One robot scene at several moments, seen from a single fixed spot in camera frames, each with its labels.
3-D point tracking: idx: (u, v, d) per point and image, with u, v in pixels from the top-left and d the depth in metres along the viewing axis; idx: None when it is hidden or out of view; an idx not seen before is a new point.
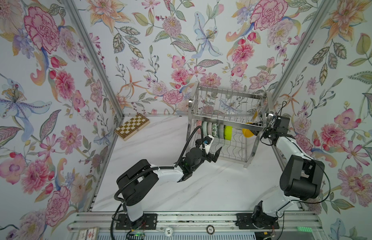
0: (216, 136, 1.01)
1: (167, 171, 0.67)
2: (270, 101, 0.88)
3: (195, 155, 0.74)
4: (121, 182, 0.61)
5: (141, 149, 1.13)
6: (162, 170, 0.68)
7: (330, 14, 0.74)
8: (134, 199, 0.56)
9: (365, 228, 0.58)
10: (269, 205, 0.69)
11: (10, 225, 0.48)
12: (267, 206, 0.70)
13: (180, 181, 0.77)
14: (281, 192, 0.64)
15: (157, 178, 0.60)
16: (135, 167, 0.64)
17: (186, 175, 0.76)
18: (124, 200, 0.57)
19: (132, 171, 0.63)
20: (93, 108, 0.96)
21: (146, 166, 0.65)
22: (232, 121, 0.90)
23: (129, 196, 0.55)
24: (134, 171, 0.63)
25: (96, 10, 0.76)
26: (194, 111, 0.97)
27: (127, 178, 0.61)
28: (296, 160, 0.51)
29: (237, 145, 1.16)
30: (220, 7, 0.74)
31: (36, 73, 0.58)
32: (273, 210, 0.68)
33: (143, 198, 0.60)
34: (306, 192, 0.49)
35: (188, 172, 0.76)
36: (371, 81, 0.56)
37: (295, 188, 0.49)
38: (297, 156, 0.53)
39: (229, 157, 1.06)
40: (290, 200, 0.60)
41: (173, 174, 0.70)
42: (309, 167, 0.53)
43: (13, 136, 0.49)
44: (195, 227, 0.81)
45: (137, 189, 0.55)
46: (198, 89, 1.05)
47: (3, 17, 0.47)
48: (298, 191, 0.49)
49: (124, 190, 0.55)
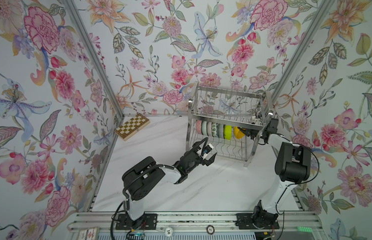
0: (216, 135, 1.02)
1: (168, 170, 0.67)
2: (269, 100, 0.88)
3: (189, 159, 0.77)
4: (127, 178, 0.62)
5: (141, 150, 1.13)
6: (166, 167, 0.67)
7: (330, 14, 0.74)
8: (141, 193, 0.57)
9: (365, 228, 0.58)
10: (266, 199, 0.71)
11: (10, 225, 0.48)
12: (265, 201, 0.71)
13: (175, 182, 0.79)
14: (276, 180, 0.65)
15: (163, 174, 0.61)
16: (143, 162, 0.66)
17: (182, 178, 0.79)
18: (131, 194, 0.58)
19: (139, 166, 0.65)
20: (93, 109, 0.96)
21: (152, 162, 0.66)
22: (230, 120, 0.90)
23: (136, 191, 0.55)
24: (142, 167, 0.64)
25: (96, 10, 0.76)
26: (194, 111, 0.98)
27: (133, 174, 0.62)
28: (286, 146, 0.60)
29: (236, 144, 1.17)
30: (220, 7, 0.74)
31: (36, 73, 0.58)
32: (270, 204, 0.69)
33: (148, 193, 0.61)
34: (298, 174, 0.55)
35: (184, 175, 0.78)
36: (371, 81, 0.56)
37: (288, 171, 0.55)
38: (287, 143, 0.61)
39: (229, 157, 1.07)
40: (286, 186, 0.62)
41: (171, 176, 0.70)
42: (298, 153, 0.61)
43: (13, 136, 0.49)
44: (195, 227, 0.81)
45: (144, 183, 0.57)
46: (198, 89, 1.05)
47: (3, 17, 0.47)
48: (291, 173, 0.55)
49: (131, 185, 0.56)
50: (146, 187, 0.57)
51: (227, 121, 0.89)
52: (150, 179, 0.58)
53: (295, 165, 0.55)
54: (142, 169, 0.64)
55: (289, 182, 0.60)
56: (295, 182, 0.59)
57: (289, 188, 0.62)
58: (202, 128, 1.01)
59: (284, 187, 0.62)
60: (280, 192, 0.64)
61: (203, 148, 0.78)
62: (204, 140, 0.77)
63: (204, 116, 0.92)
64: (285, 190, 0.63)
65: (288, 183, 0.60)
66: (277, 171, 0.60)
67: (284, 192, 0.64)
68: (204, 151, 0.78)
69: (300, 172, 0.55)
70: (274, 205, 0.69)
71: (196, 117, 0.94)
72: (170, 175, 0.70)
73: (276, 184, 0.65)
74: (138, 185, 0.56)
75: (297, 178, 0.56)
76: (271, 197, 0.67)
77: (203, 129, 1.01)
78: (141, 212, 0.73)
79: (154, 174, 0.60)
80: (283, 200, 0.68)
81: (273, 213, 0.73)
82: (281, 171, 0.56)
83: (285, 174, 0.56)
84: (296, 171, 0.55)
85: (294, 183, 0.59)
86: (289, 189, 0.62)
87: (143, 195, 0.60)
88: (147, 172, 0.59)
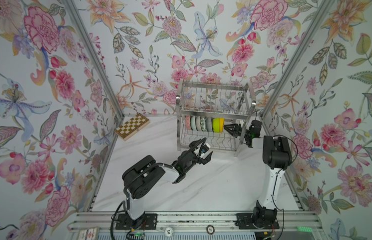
0: (206, 130, 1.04)
1: (167, 169, 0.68)
2: (251, 91, 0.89)
3: (187, 158, 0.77)
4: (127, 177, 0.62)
5: (141, 150, 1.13)
6: (165, 166, 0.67)
7: (330, 14, 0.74)
8: (142, 191, 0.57)
9: (365, 228, 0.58)
10: (263, 194, 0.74)
11: (10, 224, 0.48)
12: (262, 197, 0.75)
13: (174, 182, 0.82)
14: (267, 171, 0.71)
15: (164, 172, 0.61)
16: (143, 161, 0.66)
17: (180, 177, 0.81)
18: (132, 193, 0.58)
19: (140, 165, 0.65)
20: (93, 108, 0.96)
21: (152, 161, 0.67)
22: (217, 114, 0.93)
23: (137, 188, 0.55)
24: (142, 166, 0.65)
25: (96, 10, 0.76)
26: (184, 107, 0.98)
27: (133, 172, 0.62)
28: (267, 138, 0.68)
29: (226, 137, 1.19)
30: (220, 7, 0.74)
31: (36, 73, 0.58)
32: (267, 199, 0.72)
33: (149, 191, 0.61)
34: (283, 161, 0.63)
35: (182, 174, 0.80)
36: (371, 81, 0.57)
37: (275, 159, 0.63)
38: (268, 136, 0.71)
39: (219, 148, 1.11)
40: (276, 174, 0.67)
41: (169, 175, 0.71)
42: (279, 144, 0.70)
43: (13, 136, 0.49)
44: (195, 227, 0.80)
45: (145, 181, 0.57)
46: (184, 85, 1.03)
47: (3, 17, 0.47)
48: (277, 160, 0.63)
49: (133, 182, 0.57)
50: (147, 185, 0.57)
51: (216, 114, 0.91)
52: (151, 177, 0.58)
53: (278, 153, 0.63)
54: (141, 168, 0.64)
55: (277, 169, 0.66)
56: (282, 169, 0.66)
57: (279, 175, 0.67)
58: (191, 124, 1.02)
59: (274, 175, 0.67)
60: (272, 182, 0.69)
61: (201, 148, 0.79)
62: (202, 140, 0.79)
63: (197, 111, 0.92)
64: (276, 179, 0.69)
65: (276, 170, 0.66)
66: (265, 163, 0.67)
67: (276, 181, 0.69)
68: (201, 150, 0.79)
69: (284, 159, 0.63)
70: (271, 199, 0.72)
71: (186, 113, 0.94)
72: (169, 175, 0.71)
73: (267, 175, 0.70)
74: (139, 184, 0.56)
75: (283, 164, 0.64)
76: (266, 189, 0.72)
77: (193, 124, 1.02)
78: (139, 213, 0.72)
79: (154, 172, 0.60)
80: (277, 191, 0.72)
81: (272, 210, 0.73)
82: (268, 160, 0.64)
83: (272, 162, 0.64)
84: (281, 159, 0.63)
85: (282, 170, 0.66)
86: (279, 177, 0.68)
87: (143, 194, 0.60)
88: (147, 171, 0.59)
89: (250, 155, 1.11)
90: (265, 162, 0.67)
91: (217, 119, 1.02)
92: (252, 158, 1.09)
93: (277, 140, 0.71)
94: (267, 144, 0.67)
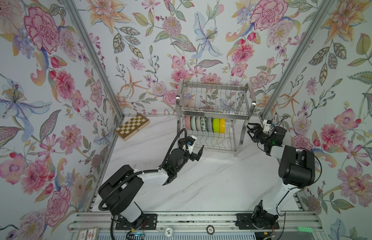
0: (206, 130, 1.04)
1: (152, 175, 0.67)
2: (251, 91, 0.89)
3: (177, 156, 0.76)
4: (104, 192, 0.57)
5: (141, 150, 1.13)
6: (146, 173, 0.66)
7: (330, 14, 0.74)
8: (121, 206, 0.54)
9: (365, 228, 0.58)
10: (268, 200, 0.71)
11: (10, 225, 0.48)
12: (266, 202, 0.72)
13: (165, 184, 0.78)
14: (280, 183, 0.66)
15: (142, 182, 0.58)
16: (118, 173, 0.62)
17: (171, 177, 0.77)
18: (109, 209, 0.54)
19: (115, 178, 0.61)
20: (93, 109, 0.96)
21: (129, 171, 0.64)
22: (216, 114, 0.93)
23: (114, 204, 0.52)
24: (117, 178, 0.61)
25: (96, 10, 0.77)
26: (184, 107, 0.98)
27: (109, 186, 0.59)
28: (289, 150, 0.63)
29: (226, 137, 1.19)
30: (220, 7, 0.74)
31: (36, 73, 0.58)
32: (271, 205, 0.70)
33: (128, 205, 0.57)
34: (302, 179, 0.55)
35: (173, 174, 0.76)
36: (371, 81, 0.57)
37: (292, 174, 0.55)
38: (289, 147, 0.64)
39: (219, 148, 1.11)
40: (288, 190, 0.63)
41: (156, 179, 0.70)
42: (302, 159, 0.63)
43: (13, 136, 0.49)
44: (195, 227, 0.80)
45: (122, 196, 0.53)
46: (184, 85, 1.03)
47: (3, 17, 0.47)
48: (295, 176, 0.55)
49: (109, 197, 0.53)
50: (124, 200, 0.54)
51: (215, 114, 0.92)
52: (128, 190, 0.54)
53: (299, 169, 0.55)
54: (118, 180, 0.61)
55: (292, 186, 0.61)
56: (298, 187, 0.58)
57: (291, 191, 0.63)
58: (191, 124, 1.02)
59: (286, 190, 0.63)
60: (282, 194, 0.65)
61: (187, 140, 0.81)
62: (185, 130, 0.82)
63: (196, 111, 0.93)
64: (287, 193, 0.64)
65: (291, 187, 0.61)
66: (280, 175, 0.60)
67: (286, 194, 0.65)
68: (187, 142, 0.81)
69: (306, 176, 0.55)
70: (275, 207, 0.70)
71: (186, 113, 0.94)
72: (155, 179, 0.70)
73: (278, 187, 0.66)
74: (114, 200, 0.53)
75: (301, 182, 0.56)
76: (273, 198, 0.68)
77: (193, 124, 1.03)
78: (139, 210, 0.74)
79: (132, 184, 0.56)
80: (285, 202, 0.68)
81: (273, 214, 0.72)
82: (285, 173, 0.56)
83: (288, 177, 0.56)
84: (300, 176, 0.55)
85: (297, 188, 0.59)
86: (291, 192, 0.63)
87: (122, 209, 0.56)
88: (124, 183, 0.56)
89: (250, 155, 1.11)
90: (281, 175, 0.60)
91: (217, 120, 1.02)
92: (252, 158, 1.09)
93: (301, 153, 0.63)
94: (287, 156, 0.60)
